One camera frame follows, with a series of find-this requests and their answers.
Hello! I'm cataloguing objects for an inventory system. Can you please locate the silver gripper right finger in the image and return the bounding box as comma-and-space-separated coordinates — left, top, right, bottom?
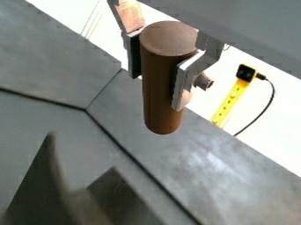
171, 32, 225, 112

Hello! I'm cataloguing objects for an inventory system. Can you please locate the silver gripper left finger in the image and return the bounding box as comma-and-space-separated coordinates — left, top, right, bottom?
107, 0, 146, 79

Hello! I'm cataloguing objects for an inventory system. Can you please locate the brown round cylinder peg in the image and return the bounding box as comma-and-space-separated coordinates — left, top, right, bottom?
139, 21, 198, 134

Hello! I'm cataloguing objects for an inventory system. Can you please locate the dark grey curved cradle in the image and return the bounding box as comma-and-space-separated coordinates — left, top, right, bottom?
0, 134, 164, 225

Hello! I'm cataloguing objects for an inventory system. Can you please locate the black camera on bracket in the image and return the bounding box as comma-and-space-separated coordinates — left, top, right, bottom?
237, 64, 255, 83

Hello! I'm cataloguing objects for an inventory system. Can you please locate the black cable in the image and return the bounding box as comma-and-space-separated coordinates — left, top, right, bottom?
231, 73, 277, 137

